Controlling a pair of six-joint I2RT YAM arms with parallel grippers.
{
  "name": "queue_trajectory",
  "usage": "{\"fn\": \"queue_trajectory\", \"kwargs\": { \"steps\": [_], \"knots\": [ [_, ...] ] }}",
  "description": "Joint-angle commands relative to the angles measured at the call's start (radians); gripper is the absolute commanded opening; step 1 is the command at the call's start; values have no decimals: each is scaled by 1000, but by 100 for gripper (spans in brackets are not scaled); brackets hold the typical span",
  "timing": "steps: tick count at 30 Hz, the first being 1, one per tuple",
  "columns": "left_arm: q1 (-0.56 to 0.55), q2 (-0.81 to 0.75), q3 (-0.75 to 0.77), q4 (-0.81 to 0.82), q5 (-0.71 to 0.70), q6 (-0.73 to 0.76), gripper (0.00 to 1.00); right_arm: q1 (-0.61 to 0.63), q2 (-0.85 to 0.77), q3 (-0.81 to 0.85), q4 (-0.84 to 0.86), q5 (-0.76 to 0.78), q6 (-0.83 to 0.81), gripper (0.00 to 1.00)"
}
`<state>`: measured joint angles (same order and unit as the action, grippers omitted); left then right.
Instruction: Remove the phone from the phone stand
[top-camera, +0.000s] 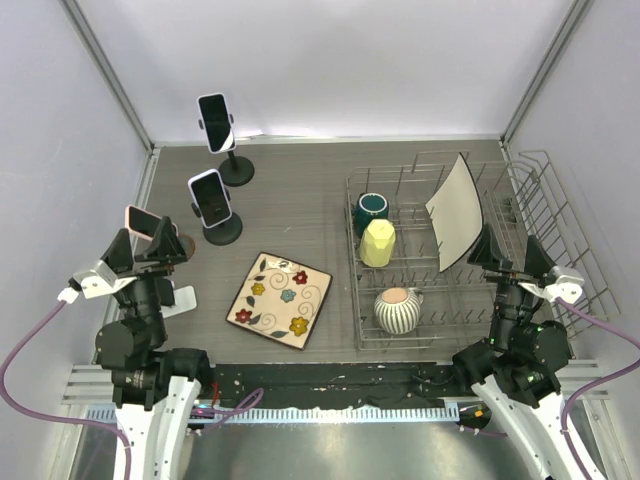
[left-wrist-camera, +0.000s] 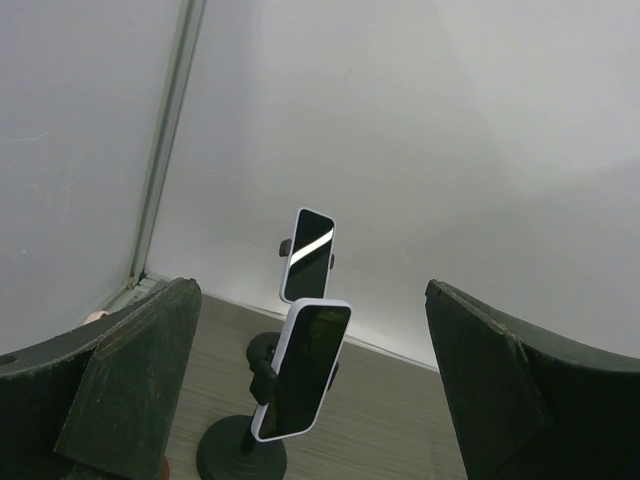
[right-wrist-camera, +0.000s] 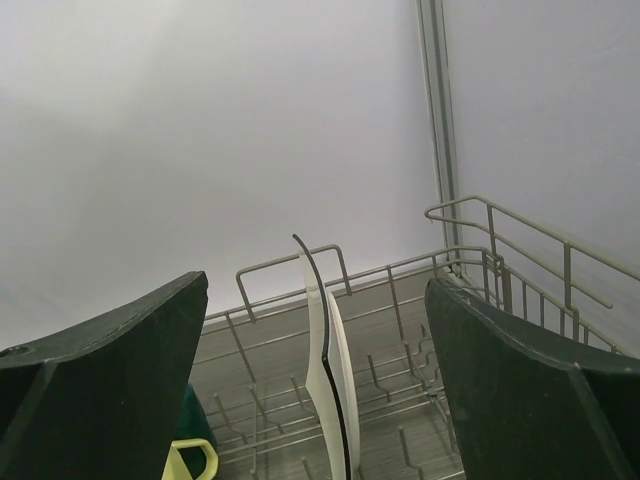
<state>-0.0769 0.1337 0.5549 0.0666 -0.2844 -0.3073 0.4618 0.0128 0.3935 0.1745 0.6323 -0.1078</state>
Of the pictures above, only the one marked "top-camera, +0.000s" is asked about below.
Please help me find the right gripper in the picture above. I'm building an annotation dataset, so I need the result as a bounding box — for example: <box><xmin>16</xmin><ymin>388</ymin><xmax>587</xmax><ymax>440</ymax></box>
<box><xmin>466</xmin><ymin>222</ymin><xmax>555</xmax><ymax>347</ymax></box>

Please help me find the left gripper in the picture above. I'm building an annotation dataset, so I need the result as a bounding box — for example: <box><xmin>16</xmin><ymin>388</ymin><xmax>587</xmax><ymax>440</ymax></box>
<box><xmin>104</xmin><ymin>214</ymin><xmax>186</xmax><ymax>343</ymax></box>

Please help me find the metal dish rack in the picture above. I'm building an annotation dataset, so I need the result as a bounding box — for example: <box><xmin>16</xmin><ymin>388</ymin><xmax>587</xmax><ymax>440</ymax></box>
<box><xmin>345</xmin><ymin>151</ymin><xmax>621</xmax><ymax>354</ymax></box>

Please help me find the black phone stand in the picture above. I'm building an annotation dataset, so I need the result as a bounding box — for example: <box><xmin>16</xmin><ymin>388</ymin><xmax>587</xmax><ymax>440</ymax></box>
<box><xmin>197</xmin><ymin>112</ymin><xmax>256</xmax><ymax>188</ymax></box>
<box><xmin>191</xmin><ymin>198</ymin><xmax>243</xmax><ymax>246</ymax></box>

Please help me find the lavender case phone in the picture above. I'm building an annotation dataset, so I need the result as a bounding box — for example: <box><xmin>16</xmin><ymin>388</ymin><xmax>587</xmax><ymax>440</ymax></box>
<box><xmin>187</xmin><ymin>168</ymin><xmax>232</xmax><ymax>228</ymax></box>

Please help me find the floral square plate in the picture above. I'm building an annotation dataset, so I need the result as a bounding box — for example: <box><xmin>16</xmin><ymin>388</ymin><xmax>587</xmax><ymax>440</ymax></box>
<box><xmin>226</xmin><ymin>252</ymin><xmax>333</xmax><ymax>350</ymax></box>

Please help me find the white phone stand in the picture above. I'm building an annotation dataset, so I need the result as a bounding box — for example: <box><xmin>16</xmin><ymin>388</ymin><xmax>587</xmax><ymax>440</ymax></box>
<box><xmin>158</xmin><ymin>279</ymin><xmax>197</xmax><ymax>318</ymax></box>
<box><xmin>197</xmin><ymin>93</ymin><xmax>236</xmax><ymax>154</ymax></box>

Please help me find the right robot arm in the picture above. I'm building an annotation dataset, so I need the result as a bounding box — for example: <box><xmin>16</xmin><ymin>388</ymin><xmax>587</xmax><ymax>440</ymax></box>
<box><xmin>451</xmin><ymin>224</ymin><xmax>603</xmax><ymax>479</ymax></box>

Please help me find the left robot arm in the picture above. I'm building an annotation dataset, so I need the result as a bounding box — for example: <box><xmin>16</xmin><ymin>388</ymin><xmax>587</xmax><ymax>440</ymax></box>
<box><xmin>95</xmin><ymin>217</ymin><xmax>213</xmax><ymax>479</ymax></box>

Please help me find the pink case phone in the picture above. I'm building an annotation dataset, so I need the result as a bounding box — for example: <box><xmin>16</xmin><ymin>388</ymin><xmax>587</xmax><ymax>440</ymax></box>
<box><xmin>125</xmin><ymin>205</ymin><xmax>162</xmax><ymax>241</ymax></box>

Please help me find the wooden base phone stand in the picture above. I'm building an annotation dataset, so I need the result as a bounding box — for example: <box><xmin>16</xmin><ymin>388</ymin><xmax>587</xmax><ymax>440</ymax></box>
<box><xmin>179</xmin><ymin>234</ymin><xmax>196</xmax><ymax>259</ymax></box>

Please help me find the white curved plate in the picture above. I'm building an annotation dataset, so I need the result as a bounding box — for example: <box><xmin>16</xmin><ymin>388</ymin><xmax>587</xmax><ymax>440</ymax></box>
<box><xmin>425</xmin><ymin>153</ymin><xmax>484</xmax><ymax>273</ymax></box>

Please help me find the striped round mug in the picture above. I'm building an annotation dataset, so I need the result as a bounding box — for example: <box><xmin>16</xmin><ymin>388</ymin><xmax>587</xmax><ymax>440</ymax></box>
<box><xmin>373</xmin><ymin>287</ymin><xmax>424</xmax><ymax>335</ymax></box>

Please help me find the yellow faceted cup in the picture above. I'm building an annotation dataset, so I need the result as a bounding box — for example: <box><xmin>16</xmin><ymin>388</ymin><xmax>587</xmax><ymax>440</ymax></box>
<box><xmin>359</xmin><ymin>219</ymin><xmax>396</xmax><ymax>268</ymax></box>

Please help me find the dark green mug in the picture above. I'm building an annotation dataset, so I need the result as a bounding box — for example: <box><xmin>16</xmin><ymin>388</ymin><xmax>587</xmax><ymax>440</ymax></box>
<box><xmin>352</xmin><ymin>192</ymin><xmax>389</xmax><ymax>237</ymax></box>

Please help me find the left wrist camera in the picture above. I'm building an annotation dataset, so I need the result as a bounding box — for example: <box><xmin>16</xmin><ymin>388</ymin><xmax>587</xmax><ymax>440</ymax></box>
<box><xmin>57</xmin><ymin>260</ymin><xmax>137</xmax><ymax>304</ymax></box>

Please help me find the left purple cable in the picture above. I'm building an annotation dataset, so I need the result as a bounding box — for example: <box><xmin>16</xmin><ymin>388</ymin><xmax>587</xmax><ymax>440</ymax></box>
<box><xmin>0</xmin><ymin>299</ymin><xmax>134</xmax><ymax>480</ymax></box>

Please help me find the white cable duct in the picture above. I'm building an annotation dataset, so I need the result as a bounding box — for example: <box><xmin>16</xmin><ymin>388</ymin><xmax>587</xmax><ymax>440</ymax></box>
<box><xmin>85</xmin><ymin>405</ymin><xmax>460</xmax><ymax>425</ymax></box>

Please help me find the black mounting base plate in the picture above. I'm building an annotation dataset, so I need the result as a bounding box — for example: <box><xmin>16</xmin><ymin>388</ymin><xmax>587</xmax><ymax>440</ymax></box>
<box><xmin>213</xmin><ymin>362</ymin><xmax>471</xmax><ymax>410</ymax></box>

